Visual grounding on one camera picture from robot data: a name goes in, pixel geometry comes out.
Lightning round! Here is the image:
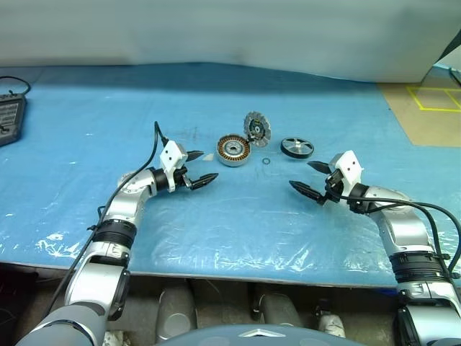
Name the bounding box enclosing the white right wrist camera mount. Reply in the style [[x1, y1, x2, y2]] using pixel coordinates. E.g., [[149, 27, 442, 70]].
[[329, 151, 364, 195]]

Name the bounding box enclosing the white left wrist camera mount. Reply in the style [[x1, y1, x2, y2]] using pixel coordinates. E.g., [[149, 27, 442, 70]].
[[160, 141, 189, 191]]

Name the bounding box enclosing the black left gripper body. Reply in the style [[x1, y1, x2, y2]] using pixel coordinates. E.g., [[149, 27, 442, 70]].
[[175, 161, 192, 190]]

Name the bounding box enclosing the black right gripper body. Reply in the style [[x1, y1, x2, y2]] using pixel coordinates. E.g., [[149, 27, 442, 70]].
[[318, 169, 344, 207]]

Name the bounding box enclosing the black rotor with silver spokes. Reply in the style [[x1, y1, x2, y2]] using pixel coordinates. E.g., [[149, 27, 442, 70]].
[[279, 136, 315, 163]]

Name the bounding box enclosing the yellow floor tape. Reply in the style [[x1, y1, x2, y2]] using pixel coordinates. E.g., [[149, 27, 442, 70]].
[[406, 84, 461, 112]]

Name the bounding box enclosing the blue plastic table cover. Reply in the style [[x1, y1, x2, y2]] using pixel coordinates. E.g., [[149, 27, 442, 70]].
[[0, 64, 461, 289]]

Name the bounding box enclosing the grey robot torso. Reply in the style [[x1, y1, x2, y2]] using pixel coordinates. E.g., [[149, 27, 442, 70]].
[[154, 321, 349, 346]]

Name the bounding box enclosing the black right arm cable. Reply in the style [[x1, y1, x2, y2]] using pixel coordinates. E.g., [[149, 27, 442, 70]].
[[338, 192, 461, 280]]

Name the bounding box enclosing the white backdrop sheet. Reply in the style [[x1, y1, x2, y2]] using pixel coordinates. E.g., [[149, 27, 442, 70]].
[[0, 0, 461, 84]]

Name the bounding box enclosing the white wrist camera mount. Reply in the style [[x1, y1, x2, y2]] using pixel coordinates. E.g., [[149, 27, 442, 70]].
[[160, 141, 189, 191], [329, 151, 364, 195]]

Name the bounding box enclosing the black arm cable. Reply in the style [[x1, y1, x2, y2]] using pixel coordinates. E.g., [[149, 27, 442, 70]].
[[53, 121, 170, 314], [338, 192, 461, 280]]

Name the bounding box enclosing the thin black box cable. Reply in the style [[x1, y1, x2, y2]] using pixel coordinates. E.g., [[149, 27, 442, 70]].
[[0, 75, 32, 97]]

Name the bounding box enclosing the dark grey rounded shape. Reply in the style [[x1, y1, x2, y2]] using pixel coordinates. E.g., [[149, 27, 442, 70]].
[[254, 288, 305, 329], [156, 284, 198, 342]]

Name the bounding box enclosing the black box with label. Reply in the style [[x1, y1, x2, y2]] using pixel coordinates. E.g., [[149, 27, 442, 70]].
[[0, 94, 28, 147]]

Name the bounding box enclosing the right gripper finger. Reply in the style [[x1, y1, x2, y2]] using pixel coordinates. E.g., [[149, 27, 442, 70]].
[[306, 161, 331, 174], [289, 180, 326, 206]]

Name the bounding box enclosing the motor stator with copper windings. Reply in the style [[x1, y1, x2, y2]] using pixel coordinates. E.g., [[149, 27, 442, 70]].
[[216, 134, 250, 167]]

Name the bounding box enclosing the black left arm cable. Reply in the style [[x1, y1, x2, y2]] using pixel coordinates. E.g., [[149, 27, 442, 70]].
[[53, 121, 170, 314]]

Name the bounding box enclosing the white lumpy object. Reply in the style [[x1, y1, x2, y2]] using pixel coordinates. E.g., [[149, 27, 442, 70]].
[[318, 313, 346, 340]]

